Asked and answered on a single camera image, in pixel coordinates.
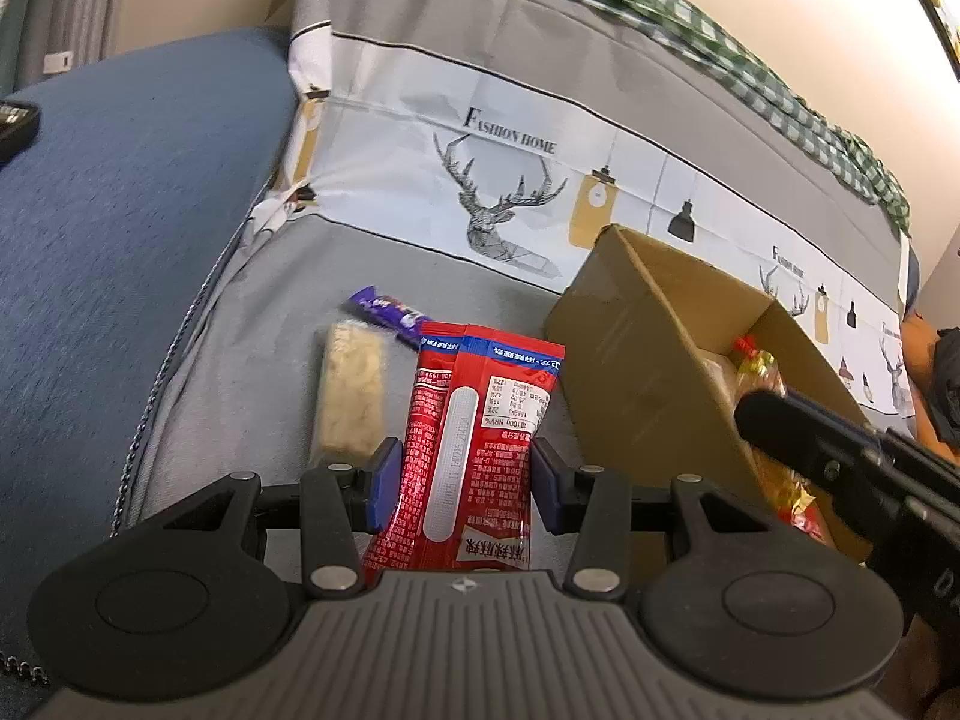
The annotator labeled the purple candy bar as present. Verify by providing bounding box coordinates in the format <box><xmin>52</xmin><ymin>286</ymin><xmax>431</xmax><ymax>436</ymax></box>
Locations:
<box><xmin>346</xmin><ymin>286</ymin><xmax>432</xmax><ymax>350</ymax></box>

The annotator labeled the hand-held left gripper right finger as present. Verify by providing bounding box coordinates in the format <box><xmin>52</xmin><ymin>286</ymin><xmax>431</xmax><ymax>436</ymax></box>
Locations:
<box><xmin>531</xmin><ymin>439</ymin><xmax>785</xmax><ymax>602</ymax></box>

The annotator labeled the black remote control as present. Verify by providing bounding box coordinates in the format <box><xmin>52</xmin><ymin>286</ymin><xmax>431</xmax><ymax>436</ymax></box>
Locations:
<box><xmin>0</xmin><ymin>99</ymin><xmax>40</xmax><ymax>166</ymax></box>

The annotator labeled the clear bag of cookies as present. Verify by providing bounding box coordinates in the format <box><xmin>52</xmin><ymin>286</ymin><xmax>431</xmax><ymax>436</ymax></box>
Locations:
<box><xmin>731</xmin><ymin>336</ymin><xmax>841</xmax><ymax>548</ymax></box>

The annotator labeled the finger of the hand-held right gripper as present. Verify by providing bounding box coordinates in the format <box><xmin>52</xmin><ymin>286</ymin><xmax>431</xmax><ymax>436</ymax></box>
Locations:
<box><xmin>733</xmin><ymin>388</ymin><xmax>887</xmax><ymax>497</ymax></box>

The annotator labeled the green checked cloth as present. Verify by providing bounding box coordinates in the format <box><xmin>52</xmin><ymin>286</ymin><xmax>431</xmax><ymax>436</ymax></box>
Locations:
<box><xmin>457</xmin><ymin>0</ymin><xmax>912</xmax><ymax>233</ymax></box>

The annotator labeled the grey deer print sheet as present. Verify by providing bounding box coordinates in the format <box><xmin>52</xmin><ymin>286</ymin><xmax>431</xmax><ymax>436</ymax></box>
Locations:
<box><xmin>112</xmin><ymin>0</ymin><xmax>920</xmax><ymax>563</ymax></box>

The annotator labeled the beige crisp bar packet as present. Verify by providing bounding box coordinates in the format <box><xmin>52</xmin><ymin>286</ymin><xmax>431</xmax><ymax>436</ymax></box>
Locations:
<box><xmin>307</xmin><ymin>321</ymin><xmax>391</xmax><ymax>466</ymax></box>

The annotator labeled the dark cloth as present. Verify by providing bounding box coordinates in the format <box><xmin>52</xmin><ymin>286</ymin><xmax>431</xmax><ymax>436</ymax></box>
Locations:
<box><xmin>928</xmin><ymin>326</ymin><xmax>960</xmax><ymax>462</ymax></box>

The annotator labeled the blue cushion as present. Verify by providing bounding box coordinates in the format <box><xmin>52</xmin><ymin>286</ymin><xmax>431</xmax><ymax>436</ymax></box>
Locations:
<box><xmin>0</xmin><ymin>28</ymin><xmax>301</xmax><ymax>691</ymax></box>

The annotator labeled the cardboard box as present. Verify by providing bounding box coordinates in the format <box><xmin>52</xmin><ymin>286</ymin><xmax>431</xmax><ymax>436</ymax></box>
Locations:
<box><xmin>544</xmin><ymin>223</ymin><xmax>893</xmax><ymax>563</ymax></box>

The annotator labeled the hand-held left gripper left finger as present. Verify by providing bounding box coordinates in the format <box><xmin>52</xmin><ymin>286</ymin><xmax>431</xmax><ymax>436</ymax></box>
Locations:
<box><xmin>112</xmin><ymin>436</ymin><xmax>406</xmax><ymax>592</ymax></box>

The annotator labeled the red snack packet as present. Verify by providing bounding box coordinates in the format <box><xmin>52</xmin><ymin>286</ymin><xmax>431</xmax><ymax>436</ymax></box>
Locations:
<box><xmin>361</xmin><ymin>321</ymin><xmax>567</xmax><ymax>584</ymax></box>

